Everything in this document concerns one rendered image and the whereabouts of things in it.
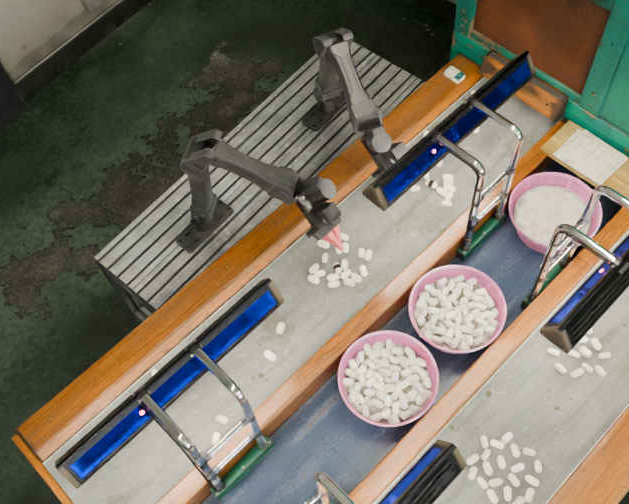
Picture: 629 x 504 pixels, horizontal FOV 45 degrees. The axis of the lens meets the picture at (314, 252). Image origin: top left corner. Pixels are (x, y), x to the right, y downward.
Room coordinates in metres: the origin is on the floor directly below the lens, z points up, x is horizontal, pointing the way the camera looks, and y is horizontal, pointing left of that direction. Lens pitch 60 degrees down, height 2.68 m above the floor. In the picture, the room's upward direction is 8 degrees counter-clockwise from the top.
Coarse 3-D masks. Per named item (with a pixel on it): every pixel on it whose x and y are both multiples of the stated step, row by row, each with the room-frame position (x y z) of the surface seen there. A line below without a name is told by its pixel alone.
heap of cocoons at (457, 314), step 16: (432, 288) 0.95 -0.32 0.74; (448, 288) 0.94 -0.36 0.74; (464, 288) 0.94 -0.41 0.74; (480, 288) 0.94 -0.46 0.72; (416, 304) 0.91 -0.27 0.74; (432, 304) 0.90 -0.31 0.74; (448, 304) 0.89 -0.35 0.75; (464, 304) 0.89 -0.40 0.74; (480, 304) 0.88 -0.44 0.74; (416, 320) 0.86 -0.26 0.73; (432, 320) 0.85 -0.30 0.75; (448, 320) 0.85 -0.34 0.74; (464, 320) 0.84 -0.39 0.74; (480, 320) 0.83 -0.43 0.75; (496, 320) 0.83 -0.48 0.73; (432, 336) 0.81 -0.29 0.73; (448, 336) 0.80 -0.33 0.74; (464, 336) 0.80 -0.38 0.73; (480, 336) 0.79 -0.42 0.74
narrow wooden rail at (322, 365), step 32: (544, 160) 1.33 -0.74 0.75; (480, 224) 1.14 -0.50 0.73; (448, 256) 1.06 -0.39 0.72; (384, 288) 0.96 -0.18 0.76; (352, 320) 0.87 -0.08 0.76; (384, 320) 0.89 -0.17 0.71; (320, 352) 0.79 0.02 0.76; (288, 384) 0.71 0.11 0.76; (320, 384) 0.73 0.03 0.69; (256, 416) 0.64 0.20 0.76; (288, 416) 0.65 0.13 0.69; (224, 448) 0.57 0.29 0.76; (192, 480) 0.50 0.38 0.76
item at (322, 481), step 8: (320, 472) 0.39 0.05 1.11; (320, 480) 0.37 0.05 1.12; (328, 480) 0.37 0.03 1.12; (320, 488) 0.38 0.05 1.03; (328, 488) 0.35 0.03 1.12; (336, 488) 0.35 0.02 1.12; (312, 496) 0.37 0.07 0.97; (320, 496) 0.37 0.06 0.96; (328, 496) 0.38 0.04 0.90; (336, 496) 0.33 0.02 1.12; (344, 496) 0.33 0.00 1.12
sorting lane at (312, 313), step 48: (480, 144) 1.43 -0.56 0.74; (528, 144) 1.40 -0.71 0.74; (432, 192) 1.27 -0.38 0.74; (384, 240) 1.13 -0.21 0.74; (432, 240) 1.11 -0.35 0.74; (288, 288) 1.01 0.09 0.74; (336, 288) 0.99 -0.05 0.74; (192, 336) 0.90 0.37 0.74; (288, 336) 0.86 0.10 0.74; (240, 384) 0.74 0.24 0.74; (144, 432) 0.64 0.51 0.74; (192, 432) 0.63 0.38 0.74; (96, 480) 0.53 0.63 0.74; (144, 480) 0.52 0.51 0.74
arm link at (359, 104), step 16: (336, 32) 1.63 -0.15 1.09; (320, 48) 1.59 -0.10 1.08; (336, 48) 1.56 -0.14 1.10; (336, 64) 1.53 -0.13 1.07; (352, 64) 1.52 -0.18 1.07; (352, 80) 1.48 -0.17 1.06; (352, 96) 1.44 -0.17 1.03; (368, 96) 1.44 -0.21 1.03; (352, 112) 1.40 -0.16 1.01; (368, 112) 1.39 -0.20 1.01
